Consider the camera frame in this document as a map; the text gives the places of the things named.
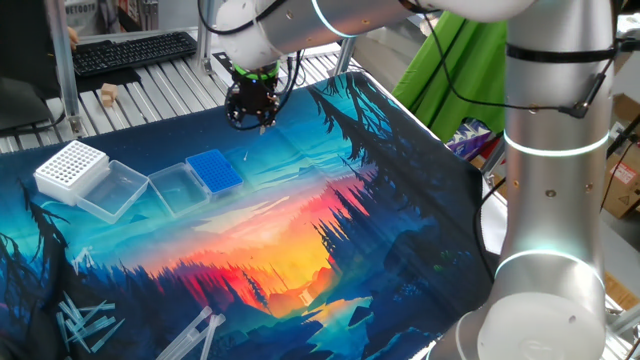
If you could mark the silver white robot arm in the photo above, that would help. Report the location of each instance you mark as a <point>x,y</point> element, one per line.
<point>555,200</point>

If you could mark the clear lid of white holder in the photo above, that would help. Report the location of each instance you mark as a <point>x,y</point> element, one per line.
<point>112,192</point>

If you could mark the black white marker sheet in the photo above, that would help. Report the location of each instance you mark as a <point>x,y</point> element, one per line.
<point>222,60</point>

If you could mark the aluminium frame post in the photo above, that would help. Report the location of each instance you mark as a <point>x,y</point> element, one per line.
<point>62,65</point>
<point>492,165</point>
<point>205,35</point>
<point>345,55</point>

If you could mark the white pipette tip holder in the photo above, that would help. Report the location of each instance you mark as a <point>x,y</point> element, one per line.
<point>70,165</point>

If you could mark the blue-tinted medium pipette tip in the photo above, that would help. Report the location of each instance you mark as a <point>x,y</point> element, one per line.
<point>69,312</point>
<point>79,337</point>
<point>107,336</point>
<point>62,330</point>
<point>72,305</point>
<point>96,306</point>
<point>91,315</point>
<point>95,326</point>

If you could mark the printed sunset forest cloth mat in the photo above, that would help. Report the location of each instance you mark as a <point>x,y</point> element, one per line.
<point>280,235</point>

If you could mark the red flat item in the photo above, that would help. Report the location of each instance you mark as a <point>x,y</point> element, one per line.
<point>495,152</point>

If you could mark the aluminium table rail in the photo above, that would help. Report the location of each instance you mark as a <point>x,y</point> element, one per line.
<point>150,31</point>

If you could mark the cardboard box with red label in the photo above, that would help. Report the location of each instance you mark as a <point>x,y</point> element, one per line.
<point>622,182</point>

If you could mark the background equipment rack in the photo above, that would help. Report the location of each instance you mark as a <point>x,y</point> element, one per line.
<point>135,12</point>

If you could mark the bare person hand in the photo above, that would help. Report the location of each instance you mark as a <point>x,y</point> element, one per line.
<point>74,39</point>

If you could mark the black computer keyboard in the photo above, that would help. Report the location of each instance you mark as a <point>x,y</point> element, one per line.
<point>130,52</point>

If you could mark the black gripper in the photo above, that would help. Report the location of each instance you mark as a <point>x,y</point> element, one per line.
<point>255,97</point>

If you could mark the large clear pipette tip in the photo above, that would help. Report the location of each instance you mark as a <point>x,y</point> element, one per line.
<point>197,336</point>
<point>187,332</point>
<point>210,340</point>

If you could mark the small wooden block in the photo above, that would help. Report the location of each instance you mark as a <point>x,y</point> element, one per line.
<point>108,94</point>

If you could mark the clear lid of blue holder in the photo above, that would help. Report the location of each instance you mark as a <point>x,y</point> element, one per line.
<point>177,190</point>

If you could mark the purple printed box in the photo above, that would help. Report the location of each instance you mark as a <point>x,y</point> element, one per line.
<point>467,137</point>

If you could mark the blue pipette tip holder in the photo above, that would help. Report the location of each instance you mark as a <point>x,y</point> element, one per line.
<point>215,171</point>

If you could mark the green cloth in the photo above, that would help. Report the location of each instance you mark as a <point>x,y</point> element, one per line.
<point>465,85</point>

